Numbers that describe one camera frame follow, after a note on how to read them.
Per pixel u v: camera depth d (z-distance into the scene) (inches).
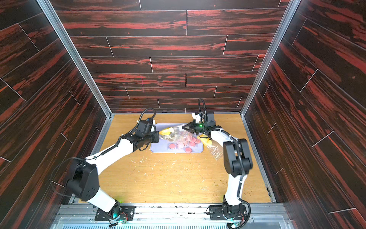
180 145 38.7
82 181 17.4
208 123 30.5
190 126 33.1
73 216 28.9
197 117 34.8
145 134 27.0
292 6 26.1
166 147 38.8
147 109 47.9
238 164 20.0
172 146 38.8
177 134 35.5
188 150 38.2
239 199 23.6
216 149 36.7
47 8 26.1
